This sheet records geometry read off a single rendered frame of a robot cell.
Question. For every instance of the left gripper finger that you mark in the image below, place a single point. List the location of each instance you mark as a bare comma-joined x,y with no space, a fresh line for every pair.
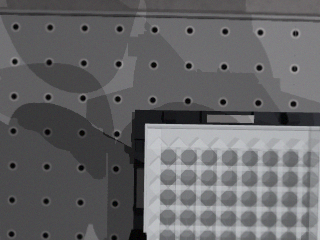
137,234

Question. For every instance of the white well plate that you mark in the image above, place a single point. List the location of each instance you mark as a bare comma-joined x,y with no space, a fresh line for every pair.
173,180

